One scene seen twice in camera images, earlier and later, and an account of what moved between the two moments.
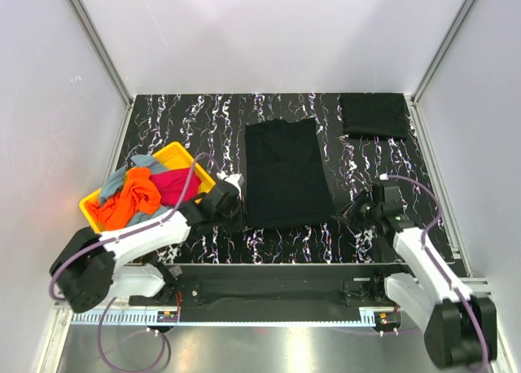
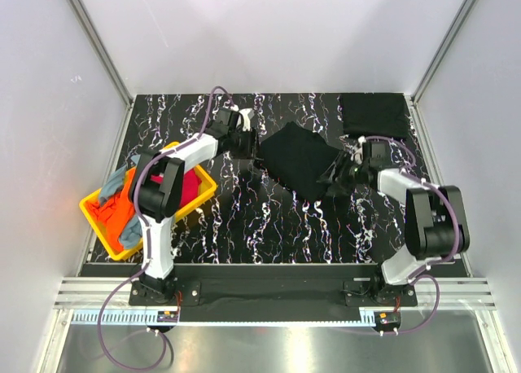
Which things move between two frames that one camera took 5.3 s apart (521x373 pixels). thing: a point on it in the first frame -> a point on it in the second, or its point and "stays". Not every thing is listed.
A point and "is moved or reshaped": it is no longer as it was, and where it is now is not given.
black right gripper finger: (351, 215) -> (329, 174)
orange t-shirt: (139, 189) stays
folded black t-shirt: (374, 116) stays
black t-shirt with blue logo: (286, 184) is moved or reshaped
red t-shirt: (171, 184) stays
